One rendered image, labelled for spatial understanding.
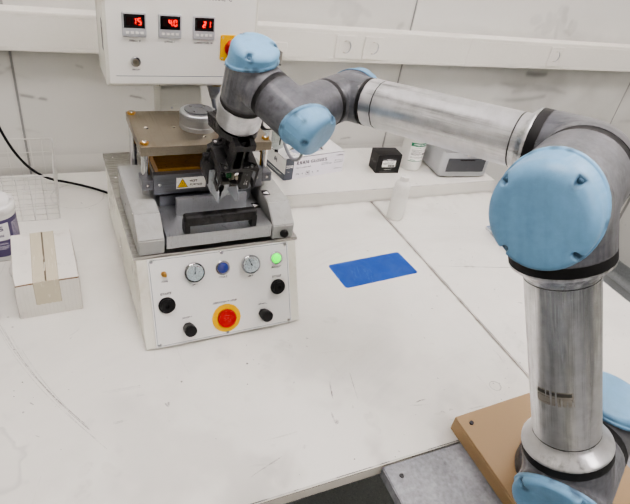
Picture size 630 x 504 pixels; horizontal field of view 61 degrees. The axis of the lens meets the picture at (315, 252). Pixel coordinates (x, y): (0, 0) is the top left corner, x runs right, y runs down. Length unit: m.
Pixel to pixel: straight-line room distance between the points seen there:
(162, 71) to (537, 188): 0.90
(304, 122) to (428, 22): 1.27
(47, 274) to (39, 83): 0.65
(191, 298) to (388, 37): 1.12
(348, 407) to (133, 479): 0.41
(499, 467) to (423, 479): 0.14
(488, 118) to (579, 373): 0.34
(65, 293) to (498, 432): 0.90
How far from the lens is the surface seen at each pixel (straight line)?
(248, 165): 0.96
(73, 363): 1.15
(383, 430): 1.07
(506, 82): 2.30
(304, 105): 0.78
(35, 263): 1.25
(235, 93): 0.85
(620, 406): 0.92
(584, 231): 0.58
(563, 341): 0.68
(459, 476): 1.06
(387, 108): 0.83
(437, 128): 0.79
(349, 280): 1.37
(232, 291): 1.15
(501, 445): 1.09
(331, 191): 1.67
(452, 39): 2.01
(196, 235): 1.09
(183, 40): 1.26
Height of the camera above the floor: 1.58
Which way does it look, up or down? 35 degrees down
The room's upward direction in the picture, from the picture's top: 10 degrees clockwise
